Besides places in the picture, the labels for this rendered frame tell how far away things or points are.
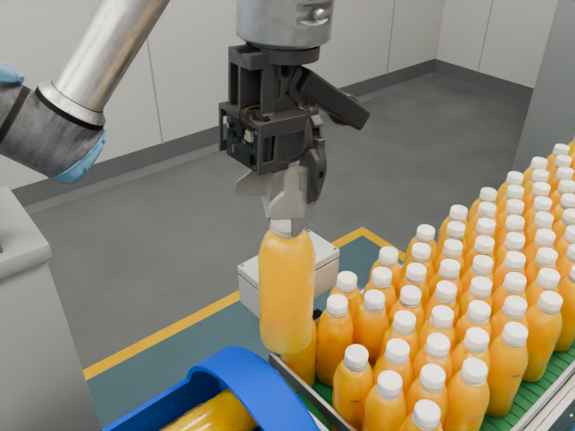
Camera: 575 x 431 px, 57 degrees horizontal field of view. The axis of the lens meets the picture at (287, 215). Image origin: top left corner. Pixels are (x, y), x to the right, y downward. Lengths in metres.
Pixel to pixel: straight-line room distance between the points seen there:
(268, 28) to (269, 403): 0.44
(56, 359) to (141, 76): 2.43
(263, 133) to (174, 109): 3.29
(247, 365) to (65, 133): 0.65
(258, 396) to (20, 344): 0.81
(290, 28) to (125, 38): 0.70
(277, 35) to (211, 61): 3.35
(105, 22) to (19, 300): 0.63
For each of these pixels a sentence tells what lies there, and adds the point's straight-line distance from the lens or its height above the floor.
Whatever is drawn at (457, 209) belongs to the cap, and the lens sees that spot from 1.31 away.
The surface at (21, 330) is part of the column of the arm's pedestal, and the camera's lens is 1.38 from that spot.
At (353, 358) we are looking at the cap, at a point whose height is 1.11.
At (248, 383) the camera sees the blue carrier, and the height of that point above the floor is 1.23.
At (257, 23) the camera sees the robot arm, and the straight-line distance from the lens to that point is 0.49.
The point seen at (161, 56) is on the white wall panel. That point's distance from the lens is 3.63.
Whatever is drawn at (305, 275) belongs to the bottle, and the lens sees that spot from 0.63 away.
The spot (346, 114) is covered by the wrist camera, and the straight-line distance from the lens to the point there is 0.58.
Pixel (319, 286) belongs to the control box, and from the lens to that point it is 1.15.
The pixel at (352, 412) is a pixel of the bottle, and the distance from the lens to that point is 0.99.
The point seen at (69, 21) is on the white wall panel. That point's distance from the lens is 3.37.
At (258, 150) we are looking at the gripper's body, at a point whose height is 1.56.
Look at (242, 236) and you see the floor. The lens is 3.03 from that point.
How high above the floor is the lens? 1.79
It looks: 34 degrees down
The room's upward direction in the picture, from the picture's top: straight up
